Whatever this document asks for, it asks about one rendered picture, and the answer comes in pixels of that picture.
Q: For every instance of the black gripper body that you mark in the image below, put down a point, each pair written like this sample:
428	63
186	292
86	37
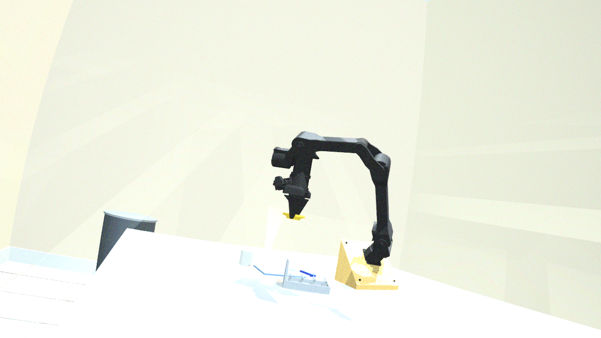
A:
299	187

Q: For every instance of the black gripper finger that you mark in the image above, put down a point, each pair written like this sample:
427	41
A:
294	205
302	206

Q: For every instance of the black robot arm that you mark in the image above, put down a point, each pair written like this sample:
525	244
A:
303	151

